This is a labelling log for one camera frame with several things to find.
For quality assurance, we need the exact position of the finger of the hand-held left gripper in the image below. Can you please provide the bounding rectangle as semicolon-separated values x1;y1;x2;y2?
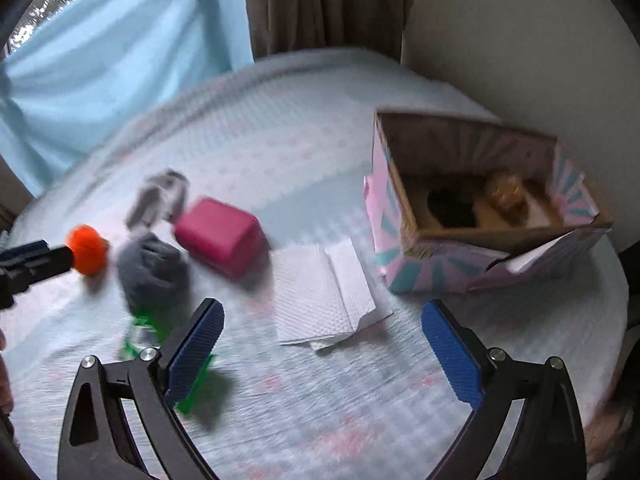
0;240;76;311

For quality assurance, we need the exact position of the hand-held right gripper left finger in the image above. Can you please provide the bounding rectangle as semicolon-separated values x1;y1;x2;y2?
57;298;225;480

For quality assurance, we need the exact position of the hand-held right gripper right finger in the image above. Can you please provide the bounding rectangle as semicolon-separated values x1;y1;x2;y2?
421;299;587;480

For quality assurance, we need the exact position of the orange pom-pom ball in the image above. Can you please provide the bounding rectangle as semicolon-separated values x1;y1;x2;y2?
67;225;110;277

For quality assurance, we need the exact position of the grey fuzzy ball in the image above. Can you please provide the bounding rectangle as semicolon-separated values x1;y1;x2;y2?
116;233;191;315

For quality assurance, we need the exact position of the pink foam block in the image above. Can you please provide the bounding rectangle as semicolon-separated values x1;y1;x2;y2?
174;197;266;280

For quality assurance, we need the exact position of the pink patterned cardboard box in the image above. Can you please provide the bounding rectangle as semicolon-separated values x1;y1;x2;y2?
364;109;614;295

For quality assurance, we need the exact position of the black soft toy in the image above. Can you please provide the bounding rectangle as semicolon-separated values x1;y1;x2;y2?
426;186;477;229

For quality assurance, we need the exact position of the green plastic toy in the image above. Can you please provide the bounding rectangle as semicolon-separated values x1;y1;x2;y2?
122;306;217;417

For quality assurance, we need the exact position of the white paper towel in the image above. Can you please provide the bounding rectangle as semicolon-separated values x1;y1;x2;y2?
270;240;395;351

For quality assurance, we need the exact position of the grey white toy figure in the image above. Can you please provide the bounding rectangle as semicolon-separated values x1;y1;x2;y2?
124;170;190;230

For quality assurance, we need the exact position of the yellow plush toy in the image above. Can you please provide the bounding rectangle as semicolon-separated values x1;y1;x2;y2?
474;169;534;228

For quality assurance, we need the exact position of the light blue curtain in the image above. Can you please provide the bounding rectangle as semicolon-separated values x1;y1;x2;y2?
0;0;256;198

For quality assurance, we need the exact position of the brown curtain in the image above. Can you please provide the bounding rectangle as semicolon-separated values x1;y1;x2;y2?
242;0;419;64

